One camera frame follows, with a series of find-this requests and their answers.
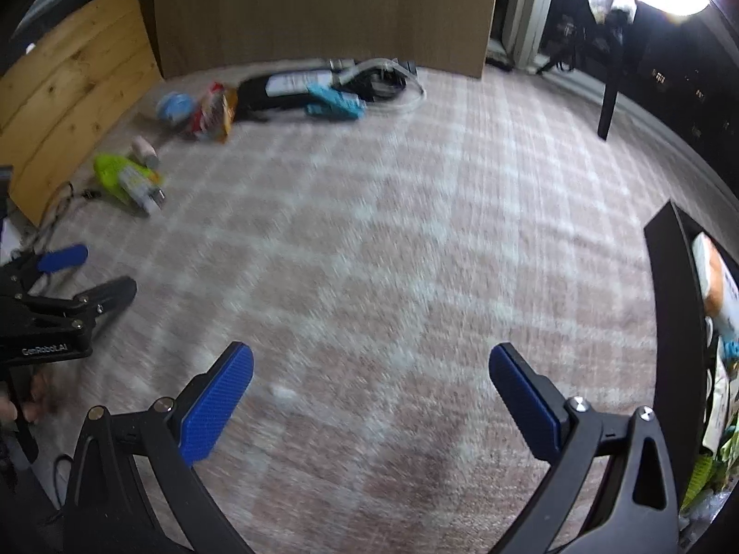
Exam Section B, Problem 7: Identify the lime green tube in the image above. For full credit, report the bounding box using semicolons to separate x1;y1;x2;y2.
93;154;165;217

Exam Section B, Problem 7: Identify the white blue cap bottle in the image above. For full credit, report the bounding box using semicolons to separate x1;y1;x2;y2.
155;91;195;126

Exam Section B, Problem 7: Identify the black snack pouch white label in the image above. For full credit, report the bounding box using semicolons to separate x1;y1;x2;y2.
233;67;334;121

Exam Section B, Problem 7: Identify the light blue metal bracket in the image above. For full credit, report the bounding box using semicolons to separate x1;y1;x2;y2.
306;84;366;121

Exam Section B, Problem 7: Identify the white usb cable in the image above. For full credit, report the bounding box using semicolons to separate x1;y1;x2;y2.
339;57;427;118

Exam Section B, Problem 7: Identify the silver grey tube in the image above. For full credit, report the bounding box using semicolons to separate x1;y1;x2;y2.
326;59;358;72

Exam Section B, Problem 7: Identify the person left hand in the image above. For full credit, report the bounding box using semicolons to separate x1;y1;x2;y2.
0;373;55;424

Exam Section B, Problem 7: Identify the small pink tube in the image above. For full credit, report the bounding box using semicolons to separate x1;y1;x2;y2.
132;136;160;170

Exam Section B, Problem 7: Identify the pine wood board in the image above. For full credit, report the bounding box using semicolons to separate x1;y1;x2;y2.
1;0;162;225

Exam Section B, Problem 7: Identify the red yellow snack bag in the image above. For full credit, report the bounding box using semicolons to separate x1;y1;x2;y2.
188;83;238;144

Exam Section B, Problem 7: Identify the black storage bin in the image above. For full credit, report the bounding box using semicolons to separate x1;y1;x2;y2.
644;200;720;505

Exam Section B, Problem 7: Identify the black power strip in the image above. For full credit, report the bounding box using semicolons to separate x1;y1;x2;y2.
485;53;515;72

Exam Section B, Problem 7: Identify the black tripod stand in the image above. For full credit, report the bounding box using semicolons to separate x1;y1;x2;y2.
535;0;637;141

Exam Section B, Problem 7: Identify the light wood cabinet panel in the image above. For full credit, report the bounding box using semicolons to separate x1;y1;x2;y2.
154;0;495;78

